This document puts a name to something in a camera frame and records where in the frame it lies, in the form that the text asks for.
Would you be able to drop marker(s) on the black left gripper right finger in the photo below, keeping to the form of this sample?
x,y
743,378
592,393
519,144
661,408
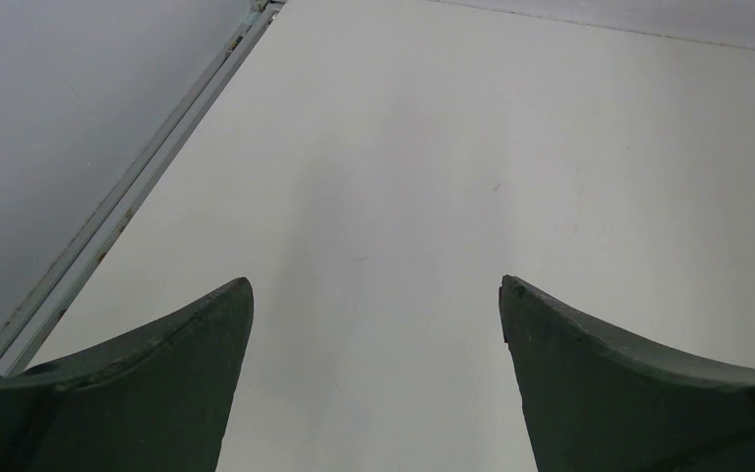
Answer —
x,y
597,397

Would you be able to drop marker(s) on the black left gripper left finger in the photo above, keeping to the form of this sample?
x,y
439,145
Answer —
x,y
155,398

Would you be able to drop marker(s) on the left aluminium frame rail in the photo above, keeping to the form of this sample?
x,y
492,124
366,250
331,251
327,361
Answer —
x,y
96,100

